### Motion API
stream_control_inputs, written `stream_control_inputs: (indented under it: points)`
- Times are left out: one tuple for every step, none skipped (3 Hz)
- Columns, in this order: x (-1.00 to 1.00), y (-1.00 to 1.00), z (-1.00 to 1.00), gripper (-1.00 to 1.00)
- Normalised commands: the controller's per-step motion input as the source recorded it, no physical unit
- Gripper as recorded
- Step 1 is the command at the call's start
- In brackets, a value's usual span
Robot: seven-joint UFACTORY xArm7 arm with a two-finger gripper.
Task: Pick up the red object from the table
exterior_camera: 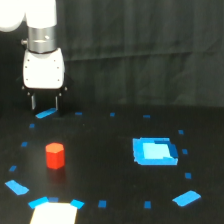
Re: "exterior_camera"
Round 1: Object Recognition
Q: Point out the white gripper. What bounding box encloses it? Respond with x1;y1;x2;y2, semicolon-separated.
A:
23;48;65;112

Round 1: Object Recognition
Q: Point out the red hexagonal block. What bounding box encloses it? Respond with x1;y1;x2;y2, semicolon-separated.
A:
45;143;65;170

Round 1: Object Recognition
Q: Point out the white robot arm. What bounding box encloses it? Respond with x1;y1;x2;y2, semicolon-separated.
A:
0;0;65;110

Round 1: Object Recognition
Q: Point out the blue tape strip far left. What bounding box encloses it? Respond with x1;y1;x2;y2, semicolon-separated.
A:
35;108;57;119

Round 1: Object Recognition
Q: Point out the black curtain backdrop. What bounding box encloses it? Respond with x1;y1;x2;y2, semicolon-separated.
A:
0;0;224;111

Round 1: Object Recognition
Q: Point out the blue tape strip near left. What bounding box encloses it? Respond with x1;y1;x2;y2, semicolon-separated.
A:
5;180;29;195

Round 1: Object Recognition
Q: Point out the blue tape strip bottom left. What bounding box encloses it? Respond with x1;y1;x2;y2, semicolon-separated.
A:
28;197;49;209

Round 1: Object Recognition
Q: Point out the blue tape strip beside paper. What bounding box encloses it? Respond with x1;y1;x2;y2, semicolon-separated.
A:
70;199;85;209

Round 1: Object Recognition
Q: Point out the white paper sheet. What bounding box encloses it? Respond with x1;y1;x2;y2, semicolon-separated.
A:
30;202;77;224

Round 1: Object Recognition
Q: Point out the blue square tape target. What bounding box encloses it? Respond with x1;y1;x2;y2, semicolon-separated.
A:
132;138;179;166

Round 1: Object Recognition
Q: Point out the blue tape strip near right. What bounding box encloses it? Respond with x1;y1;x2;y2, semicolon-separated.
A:
173;190;201;207

